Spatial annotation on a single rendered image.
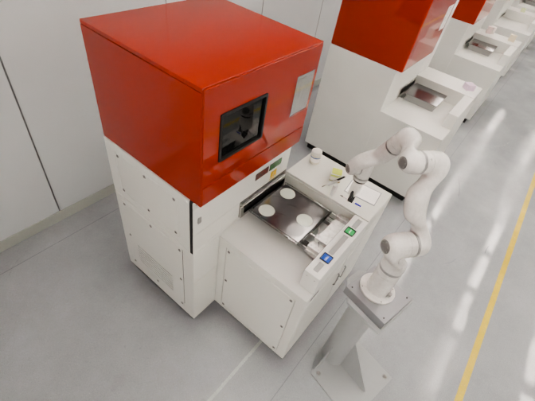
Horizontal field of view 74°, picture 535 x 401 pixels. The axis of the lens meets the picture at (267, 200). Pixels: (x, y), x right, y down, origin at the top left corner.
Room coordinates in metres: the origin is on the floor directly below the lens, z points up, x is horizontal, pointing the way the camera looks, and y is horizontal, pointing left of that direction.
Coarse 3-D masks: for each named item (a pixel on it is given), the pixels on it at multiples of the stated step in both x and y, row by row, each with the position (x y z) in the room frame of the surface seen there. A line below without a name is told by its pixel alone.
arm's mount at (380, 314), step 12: (360, 276) 1.16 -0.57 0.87; (348, 288) 1.07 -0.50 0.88; (360, 288) 1.09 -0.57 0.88; (396, 288) 1.14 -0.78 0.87; (360, 300) 1.01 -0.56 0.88; (396, 300) 1.06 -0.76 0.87; (408, 300) 1.08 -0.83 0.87; (372, 312) 0.96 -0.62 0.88; (384, 312) 0.97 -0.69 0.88; (396, 312) 0.99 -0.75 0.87; (384, 324) 0.91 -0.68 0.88
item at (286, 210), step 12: (276, 192) 1.67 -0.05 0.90; (276, 204) 1.55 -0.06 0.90; (288, 204) 1.57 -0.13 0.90; (300, 204) 1.60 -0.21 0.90; (312, 204) 1.62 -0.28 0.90; (264, 216) 1.43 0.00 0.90; (276, 216) 1.45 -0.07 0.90; (288, 216) 1.47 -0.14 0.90; (312, 216) 1.51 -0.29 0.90; (324, 216) 1.54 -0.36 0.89; (288, 228) 1.38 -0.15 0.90; (300, 228) 1.40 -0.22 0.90
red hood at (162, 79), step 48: (192, 0) 2.00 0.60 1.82; (96, 48) 1.43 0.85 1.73; (144, 48) 1.33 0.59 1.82; (192, 48) 1.42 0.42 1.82; (240, 48) 1.51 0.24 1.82; (288, 48) 1.62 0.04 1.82; (96, 96) 1.48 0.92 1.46; (144, 96) 1.27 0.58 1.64; (192, 96) 1.13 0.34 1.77; (240, 96) 1.28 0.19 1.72; (288, 96) 1.59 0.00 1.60; (144, 144) 1.30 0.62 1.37; (192, 144) 1.13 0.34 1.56; (240, 144) 1.32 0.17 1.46; (288, 144) 1.68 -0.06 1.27; (192, 192) 1.13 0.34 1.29
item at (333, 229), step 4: (336, 220) 1.54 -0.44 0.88; (332, 224) 1.50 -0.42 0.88; (336, 224) 1.51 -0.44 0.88; (340, 224) 1.51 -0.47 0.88; (344, 224) 1.52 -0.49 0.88; (328, 228) 1.46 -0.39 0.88; (332, 228) 1.47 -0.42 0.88; (336, 228) 1.47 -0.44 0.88; (340, 228) 1.48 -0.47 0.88; (324, 232) 1.42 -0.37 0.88; (328, 232) 1.43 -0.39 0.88; (332, 232) 1.43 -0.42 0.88; (336, 232) 1.44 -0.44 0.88; (324, 236) 1.39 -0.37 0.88; (328, 236) 1.40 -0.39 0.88; (332, 236) 1.40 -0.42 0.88; (328, 240) 1.37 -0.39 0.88; (316, 244) 1.32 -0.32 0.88; (308, 252) 1.26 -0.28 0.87; (312, 252) 1.26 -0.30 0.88; (312, 256) 1.24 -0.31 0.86
